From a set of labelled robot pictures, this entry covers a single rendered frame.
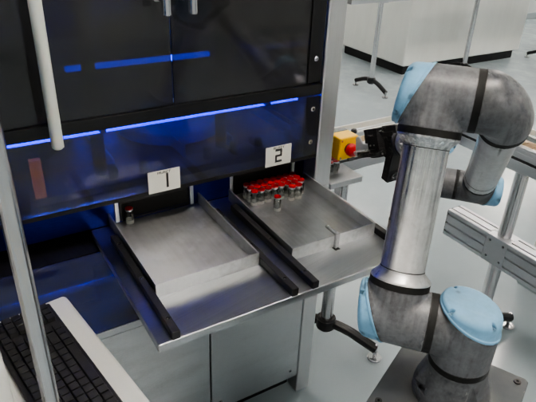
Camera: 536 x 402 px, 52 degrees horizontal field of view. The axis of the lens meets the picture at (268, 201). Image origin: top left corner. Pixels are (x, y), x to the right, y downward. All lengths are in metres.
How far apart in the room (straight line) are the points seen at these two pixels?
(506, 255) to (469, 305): 1.19
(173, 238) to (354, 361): 1.18
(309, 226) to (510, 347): 1.40
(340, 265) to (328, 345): 1.10
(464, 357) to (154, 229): 0.82
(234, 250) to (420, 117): 0.60
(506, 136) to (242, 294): 0.63
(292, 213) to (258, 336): 0.53
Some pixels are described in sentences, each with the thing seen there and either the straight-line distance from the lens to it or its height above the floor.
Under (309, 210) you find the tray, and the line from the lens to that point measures 1.57.
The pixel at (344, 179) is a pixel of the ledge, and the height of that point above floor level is 0.88.
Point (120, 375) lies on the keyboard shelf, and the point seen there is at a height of 0.80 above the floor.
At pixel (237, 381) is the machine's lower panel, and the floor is 0.19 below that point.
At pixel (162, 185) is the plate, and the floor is 1.01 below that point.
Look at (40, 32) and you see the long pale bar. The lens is 1.16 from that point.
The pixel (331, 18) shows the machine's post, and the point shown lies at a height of 1.38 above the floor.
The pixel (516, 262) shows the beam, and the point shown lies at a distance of 2.26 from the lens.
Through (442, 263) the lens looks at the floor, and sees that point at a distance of 3.06.
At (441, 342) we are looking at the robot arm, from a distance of 1.09.
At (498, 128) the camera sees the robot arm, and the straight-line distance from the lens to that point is 1.05.
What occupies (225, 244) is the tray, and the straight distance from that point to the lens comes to 1.41.
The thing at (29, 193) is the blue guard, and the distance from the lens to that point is 1.34.
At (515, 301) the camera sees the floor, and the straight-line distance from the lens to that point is 2.94.
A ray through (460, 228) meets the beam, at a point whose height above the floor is 0.50.
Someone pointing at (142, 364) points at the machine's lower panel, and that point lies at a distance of 1.75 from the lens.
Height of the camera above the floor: 1.67
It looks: 29 degrees down
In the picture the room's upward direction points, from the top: 2 degrees clockwise
